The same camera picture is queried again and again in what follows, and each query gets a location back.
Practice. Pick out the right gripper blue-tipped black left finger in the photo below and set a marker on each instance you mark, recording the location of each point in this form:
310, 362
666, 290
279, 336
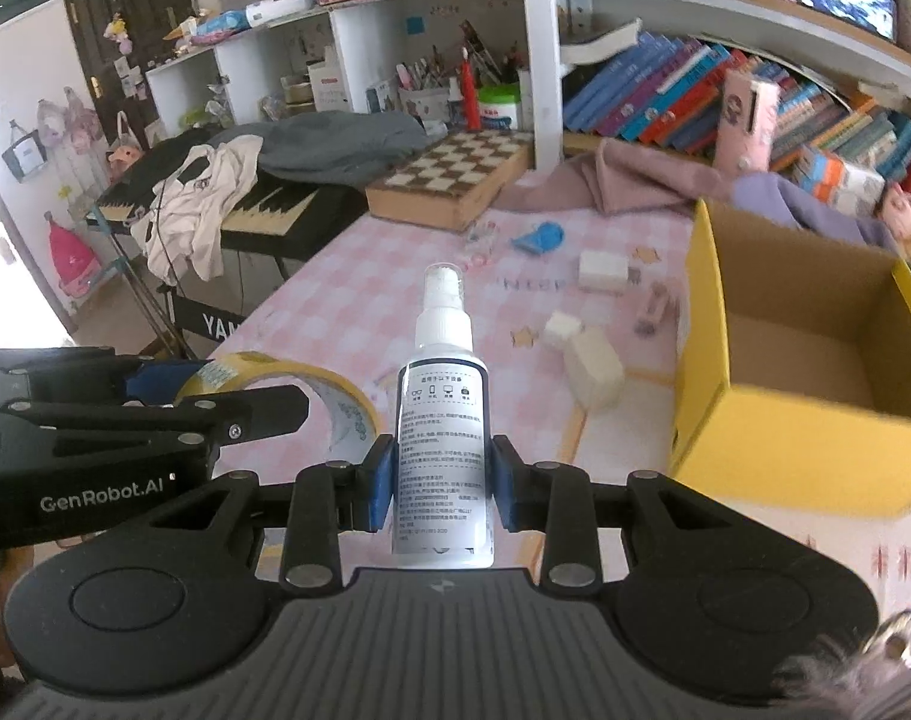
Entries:
328, 500

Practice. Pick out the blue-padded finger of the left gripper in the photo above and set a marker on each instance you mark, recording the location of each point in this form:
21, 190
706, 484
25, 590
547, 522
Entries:
158, 383

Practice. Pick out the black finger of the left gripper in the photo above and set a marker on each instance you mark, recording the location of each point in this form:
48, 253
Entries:
229, 419

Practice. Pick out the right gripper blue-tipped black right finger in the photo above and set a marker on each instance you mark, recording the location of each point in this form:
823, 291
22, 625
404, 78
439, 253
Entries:
557, 501

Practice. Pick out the yellow tape roll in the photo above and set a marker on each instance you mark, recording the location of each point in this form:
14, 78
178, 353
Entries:
353, 420

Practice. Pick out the white spray bottle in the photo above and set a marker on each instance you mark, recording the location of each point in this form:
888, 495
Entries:
442, 514

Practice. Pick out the beige eraser block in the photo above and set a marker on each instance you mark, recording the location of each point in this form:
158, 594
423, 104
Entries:
594, 369

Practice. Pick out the pink stapler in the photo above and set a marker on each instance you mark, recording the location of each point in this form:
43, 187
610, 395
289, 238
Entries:
656, 306

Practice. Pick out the white power adapter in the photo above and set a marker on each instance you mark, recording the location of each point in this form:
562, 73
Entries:
606, 272

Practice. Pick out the blue wrapper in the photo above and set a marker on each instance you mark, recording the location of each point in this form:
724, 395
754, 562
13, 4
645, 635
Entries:
541, 240

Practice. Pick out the white crumpled shirt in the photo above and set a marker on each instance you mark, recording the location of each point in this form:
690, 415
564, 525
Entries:
181, 230

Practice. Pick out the pink checkered tablecloth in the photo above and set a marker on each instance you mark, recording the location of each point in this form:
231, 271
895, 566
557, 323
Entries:
353, 308

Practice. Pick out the black keyboard piano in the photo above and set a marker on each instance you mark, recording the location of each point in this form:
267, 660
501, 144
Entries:
284, 222

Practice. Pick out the clear plastic clip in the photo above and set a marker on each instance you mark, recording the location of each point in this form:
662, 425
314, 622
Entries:
480, 242

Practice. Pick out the yellow cardboard box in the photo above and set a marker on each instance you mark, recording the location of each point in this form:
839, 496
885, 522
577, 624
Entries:
794, 381

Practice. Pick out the grey folded clothing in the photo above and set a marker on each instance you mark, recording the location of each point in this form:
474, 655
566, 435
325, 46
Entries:
334, 148

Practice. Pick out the pink cloth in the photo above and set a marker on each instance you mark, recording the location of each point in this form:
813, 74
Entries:
614, 179

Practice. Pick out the wooden chess board box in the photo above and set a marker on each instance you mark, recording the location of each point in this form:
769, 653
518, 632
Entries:
452, 184

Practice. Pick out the purple cloth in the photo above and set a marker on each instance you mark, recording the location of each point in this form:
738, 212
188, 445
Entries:
784, 203

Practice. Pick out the green lid white jar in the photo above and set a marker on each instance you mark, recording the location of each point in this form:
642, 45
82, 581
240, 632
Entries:
499, 106

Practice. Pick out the red bottle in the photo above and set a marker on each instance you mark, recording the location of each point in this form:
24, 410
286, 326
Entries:
469, 97

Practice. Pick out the row of leaning books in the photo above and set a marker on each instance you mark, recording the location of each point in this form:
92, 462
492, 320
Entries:
676, 95

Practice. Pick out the pink cylindrical device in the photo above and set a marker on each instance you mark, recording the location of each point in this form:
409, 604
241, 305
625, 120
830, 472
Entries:
747, 123

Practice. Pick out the orange white medicine boxes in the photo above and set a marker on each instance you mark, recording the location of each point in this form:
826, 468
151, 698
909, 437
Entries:
852, 189

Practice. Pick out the white shelf unit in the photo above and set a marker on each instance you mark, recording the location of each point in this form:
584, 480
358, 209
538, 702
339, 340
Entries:
369, 39

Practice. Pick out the pink pig toy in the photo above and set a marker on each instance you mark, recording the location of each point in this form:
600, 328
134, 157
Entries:
895, 212

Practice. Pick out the phone playing video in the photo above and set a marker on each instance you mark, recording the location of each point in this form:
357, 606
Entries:
875, 16

